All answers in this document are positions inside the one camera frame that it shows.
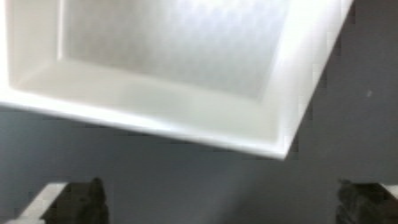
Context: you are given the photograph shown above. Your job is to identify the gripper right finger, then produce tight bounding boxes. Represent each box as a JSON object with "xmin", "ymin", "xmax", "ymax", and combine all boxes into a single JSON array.
[{"xmin": 333, "ymin": 180, "xmax": 398, "ymax": 224}]

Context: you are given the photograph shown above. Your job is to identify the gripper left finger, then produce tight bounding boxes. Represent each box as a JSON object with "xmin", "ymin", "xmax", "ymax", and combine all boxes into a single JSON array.
[{"xmin": 40, "ymin": 178, "xmax": 109, "ymax": 224}]

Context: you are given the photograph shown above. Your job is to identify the white drawer box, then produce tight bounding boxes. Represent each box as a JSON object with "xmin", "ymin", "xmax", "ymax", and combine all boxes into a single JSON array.
[{"xmin": 0, "ymin": 0, "xmax": 354, "ymax": 159}]

